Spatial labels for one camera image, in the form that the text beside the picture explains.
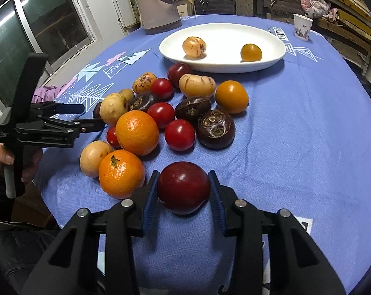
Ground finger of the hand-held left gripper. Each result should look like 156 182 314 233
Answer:
16 118 105 148
30 101 86 117

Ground blue printed tablecloth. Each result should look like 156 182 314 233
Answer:
32 14 371 295

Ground light wooden picture frame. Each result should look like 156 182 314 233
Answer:
175 0 195 17

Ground white printed paper cup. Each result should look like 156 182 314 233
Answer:
293 14 314 41

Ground small tan pepino melon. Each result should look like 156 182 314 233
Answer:
119 88 135 103

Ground elongated tan pepino melon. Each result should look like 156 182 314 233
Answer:
179 74 217 98

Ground white oval plate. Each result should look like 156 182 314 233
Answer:
159 23 287 74

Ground purple cloth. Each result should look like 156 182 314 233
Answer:
31 84 72 103

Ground beige thermos jug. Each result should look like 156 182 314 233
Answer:
127 0 182 36

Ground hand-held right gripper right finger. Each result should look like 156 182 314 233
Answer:
206 170 347 295

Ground small red tomato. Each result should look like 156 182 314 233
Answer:
106 126 121 149

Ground striped tan pepino melon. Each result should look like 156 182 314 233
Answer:
132 72 157 95
182 36 207 58

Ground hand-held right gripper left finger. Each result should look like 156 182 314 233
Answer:
20 170 161 295

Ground pink cloth bundle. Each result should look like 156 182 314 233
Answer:
300 0 338 20

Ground dark red plum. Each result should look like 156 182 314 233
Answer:
167 63 193 90
157 161 211 216

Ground orange mandarin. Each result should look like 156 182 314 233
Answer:
99 149 146 199
115 110 160 157

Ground large dark brown water chestnut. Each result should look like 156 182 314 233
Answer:
197 109 236 149

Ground person's dark clothing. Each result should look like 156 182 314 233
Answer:
0 218 66 295

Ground white framed window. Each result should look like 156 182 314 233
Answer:
0 0 97 99

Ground small yellow-orange tomato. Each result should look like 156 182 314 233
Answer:
240 43 263 62

